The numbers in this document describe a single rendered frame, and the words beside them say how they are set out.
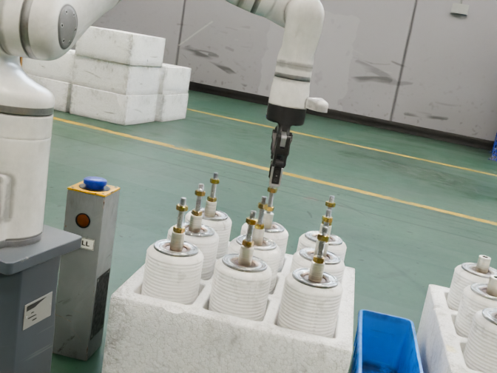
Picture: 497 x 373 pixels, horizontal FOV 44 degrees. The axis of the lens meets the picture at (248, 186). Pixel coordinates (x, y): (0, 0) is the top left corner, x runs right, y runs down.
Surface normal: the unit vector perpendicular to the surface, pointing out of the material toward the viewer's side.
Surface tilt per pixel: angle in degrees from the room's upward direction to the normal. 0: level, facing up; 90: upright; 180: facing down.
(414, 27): 90
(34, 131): 90
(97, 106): 90
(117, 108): 90
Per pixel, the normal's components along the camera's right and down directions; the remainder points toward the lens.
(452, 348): 0.16, -0.96
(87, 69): -0.36, 0.15
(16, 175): 0.42, 0.27
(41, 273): 0.92, 0.27
